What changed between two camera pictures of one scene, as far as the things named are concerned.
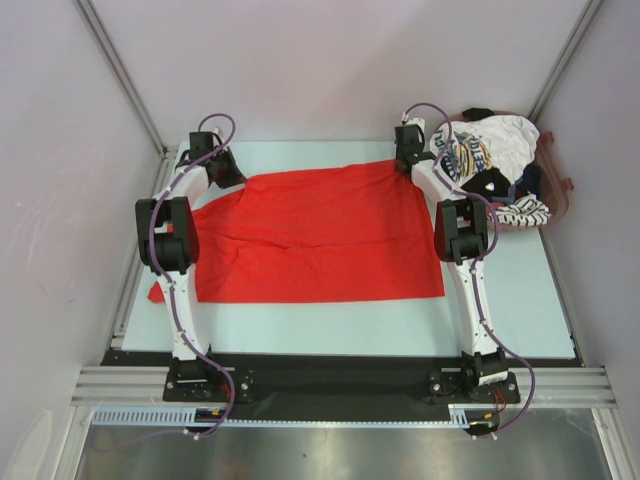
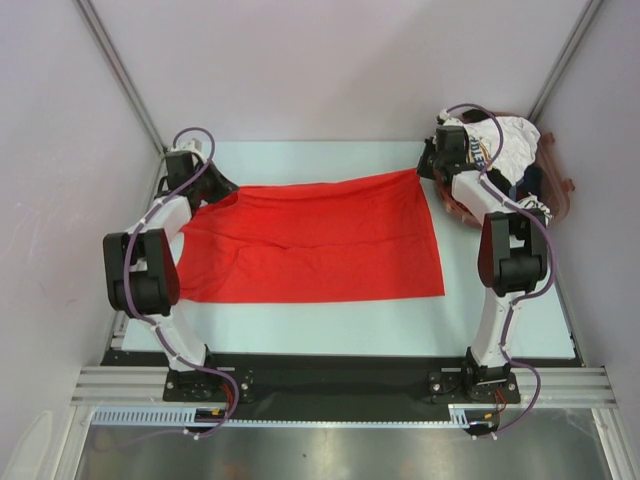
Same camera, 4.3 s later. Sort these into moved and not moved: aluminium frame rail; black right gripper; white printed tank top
Moved: black right gripper
Not moved: aluminium frame rail; white printed tank top
